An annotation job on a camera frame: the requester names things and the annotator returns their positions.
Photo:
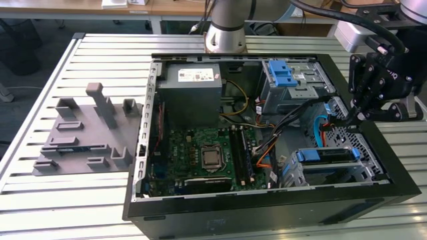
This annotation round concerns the grey parts rack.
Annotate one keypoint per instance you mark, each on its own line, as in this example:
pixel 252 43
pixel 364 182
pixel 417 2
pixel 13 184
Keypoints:
pixel 94 140

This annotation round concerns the green motherboard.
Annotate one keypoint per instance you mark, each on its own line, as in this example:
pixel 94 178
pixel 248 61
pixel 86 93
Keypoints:
pixel 188 147

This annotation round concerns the small white box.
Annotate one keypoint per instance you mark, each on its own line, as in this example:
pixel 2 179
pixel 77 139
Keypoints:
pixel 137 2

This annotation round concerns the black graphics card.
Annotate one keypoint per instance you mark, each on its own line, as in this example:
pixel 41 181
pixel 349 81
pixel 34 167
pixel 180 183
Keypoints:
pixel 208 186

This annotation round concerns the grey stand foot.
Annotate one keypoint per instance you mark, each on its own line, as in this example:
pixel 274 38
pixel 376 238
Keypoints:
pixel 5 96

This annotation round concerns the silver CPU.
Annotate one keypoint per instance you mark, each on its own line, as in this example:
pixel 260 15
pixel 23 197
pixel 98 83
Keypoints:
pixel 213 158

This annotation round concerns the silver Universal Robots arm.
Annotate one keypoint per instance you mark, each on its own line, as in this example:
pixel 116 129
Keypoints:
pixel 228 37

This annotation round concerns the silver disk bay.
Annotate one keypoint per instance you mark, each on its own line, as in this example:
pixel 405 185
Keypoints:
pixel 334 165

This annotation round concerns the grey drive cage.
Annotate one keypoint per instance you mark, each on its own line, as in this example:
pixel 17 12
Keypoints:
pixel 277 100

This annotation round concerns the blue drive latch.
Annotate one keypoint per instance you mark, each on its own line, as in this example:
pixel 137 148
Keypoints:
pixel 282 75

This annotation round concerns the black bin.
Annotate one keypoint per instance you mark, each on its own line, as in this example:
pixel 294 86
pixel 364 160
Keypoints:
pixel 21 50

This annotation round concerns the black PC case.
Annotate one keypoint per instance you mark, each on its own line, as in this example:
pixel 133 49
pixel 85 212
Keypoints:
pixel 234 212

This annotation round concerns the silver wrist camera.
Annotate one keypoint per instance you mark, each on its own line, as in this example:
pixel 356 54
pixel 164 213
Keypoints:
pixel 350 37

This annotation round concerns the green RAM stick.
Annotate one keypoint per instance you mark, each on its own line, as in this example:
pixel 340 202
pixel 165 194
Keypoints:
pixel 249 155
pixel 74 150

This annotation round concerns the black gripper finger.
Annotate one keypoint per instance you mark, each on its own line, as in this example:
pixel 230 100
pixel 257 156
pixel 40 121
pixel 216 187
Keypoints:
pixel 365 85
pixel 390 113

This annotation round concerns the grey power supply unit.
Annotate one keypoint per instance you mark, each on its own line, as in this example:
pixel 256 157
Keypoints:
pixel 190 105

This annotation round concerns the wooden desk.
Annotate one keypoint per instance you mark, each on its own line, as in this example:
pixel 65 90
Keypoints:
pixel 84 11

